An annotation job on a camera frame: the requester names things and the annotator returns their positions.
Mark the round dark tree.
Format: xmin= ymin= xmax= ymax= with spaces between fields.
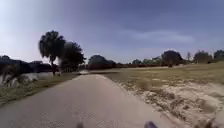
xmin=59 ymin=41 xmax=87 ymax=73

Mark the grey paved path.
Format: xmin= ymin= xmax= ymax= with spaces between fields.
xmin=0 ymin=73 xmax=181 ymax=128

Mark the row of dark trees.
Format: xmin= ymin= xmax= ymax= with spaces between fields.
xmin=87 ymin=49 xmax=224 ymax=69

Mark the dry grass field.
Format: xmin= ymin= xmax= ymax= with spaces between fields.
xmin=89 ymin=61 xmax=224 ymax=128

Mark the palm tree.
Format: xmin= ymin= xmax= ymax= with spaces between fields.
xmin=38 ymin=30 xmax=67 ymax=76

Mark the pond water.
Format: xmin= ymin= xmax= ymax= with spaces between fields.
xmin=0 ymin=71 xmax=54 ymax=86

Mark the wood beyond the water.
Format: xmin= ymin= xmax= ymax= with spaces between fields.
xmin=0 ymin=54 xmax=54 ymax=74

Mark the grass verge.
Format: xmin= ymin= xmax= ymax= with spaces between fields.
xmin=0 ymin=71 xmax=83 ymax=106

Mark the bush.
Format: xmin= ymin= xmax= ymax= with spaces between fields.
xmin=1 ymin=63 xmax=29 ymax=88

